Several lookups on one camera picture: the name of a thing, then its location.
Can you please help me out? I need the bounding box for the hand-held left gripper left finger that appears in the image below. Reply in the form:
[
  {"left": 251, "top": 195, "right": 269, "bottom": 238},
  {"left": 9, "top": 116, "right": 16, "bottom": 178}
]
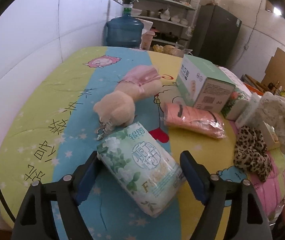
[{"left": 12, "top": 151, "right": 100, "bottom": 240}]

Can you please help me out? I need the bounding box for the white pink plastic container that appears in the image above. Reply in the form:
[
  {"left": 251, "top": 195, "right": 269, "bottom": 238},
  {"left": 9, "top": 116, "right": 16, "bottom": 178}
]
[{"left": 140, "top": 29, "right": 156, "bottom": 50}]

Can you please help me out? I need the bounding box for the plastic bag of food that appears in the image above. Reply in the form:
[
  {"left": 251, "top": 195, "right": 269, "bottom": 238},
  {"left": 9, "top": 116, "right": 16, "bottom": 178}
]
[{"left": 153, "top": 44, "right": 193, "bottom": 57}]

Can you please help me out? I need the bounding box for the wooden cutting board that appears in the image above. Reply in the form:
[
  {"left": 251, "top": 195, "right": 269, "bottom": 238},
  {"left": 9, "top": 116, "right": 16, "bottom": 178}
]
[{"left": 241, "top": 74, "right": 264, "bottom": 88}]

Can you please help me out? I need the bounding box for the dark fridge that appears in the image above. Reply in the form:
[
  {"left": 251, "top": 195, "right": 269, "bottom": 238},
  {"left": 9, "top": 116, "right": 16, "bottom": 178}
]
[{"left": 191, "top": 4, "right": 242, "bottom": 68}]

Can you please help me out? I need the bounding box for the black water pump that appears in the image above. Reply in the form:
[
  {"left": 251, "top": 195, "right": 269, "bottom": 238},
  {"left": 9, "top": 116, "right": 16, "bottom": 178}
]
[{"left": 122, "top": 0, "right": 133, "bottom": 17}]

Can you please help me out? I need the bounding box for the mint green carton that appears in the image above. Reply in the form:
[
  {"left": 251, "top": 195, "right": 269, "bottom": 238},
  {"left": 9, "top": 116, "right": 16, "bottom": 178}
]
[{"left": 176, "top": 54, "right": 235, "bottom": 113}]

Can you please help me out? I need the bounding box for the pale patterned cloth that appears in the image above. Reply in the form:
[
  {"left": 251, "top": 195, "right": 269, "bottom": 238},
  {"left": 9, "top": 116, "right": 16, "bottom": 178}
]
[{"left": 256, "top": 92, "right": 285, "bottom": 155}]

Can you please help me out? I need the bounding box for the cream plush toy pink dress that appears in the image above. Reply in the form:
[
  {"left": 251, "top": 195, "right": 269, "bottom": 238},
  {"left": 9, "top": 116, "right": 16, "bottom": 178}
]
[{"left": 93, "top": 65, "right": 162, "bottom": 140}]

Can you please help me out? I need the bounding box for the floral tissue pack white label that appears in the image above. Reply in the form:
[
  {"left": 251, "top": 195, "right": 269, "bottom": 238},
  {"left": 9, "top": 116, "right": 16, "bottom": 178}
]
[{"left": 221, "top": 79, "right": 252, "bottom": 120}]

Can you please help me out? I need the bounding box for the group of condiment bottles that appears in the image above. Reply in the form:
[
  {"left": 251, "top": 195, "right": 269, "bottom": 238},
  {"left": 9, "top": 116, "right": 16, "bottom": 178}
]
[{"left": 268, "top": 81, "right": 285, "bottom": 98}]

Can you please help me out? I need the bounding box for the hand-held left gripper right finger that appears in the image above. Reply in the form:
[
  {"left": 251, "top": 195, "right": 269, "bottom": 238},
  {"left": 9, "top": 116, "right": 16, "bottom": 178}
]
[{"left": 180, "top": 151, "right": 273, "bottom": 240}]

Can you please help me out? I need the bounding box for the grey metal shelf rack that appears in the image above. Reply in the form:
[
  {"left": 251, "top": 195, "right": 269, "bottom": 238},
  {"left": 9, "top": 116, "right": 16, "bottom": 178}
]
[{"left": 127, "top": 0, "right": 203, "bottom": 50}]

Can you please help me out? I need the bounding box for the leopard print cloth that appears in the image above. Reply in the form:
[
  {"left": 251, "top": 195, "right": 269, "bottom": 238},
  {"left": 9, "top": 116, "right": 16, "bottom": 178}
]
[{"left": 233, "top": 124, "right": 273, "bottom": 183}]

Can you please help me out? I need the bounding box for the black cooking pot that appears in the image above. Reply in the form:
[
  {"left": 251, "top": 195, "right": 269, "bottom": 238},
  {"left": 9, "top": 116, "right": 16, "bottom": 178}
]
[{"left": 159, "top": 32, "right": 188, "bottom": 43}]

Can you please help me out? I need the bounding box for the green floral tissue pack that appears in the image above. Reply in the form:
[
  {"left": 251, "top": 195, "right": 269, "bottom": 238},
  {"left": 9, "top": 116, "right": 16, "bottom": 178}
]
[{"left": 97, "top": 121, "right": 187, "bottom": 217}]

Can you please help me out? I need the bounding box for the pink cloth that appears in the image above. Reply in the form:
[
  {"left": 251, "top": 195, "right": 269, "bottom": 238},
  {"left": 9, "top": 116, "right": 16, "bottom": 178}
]
[{"left": 163, "top": 102, "right": 227, "bottom": 139}]

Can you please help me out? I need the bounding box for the blue water jug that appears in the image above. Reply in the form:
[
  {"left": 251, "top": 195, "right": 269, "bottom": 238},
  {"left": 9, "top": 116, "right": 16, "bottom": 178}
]
[{"left": 105, "top": 15, "right": 145, "bottom": 49}]

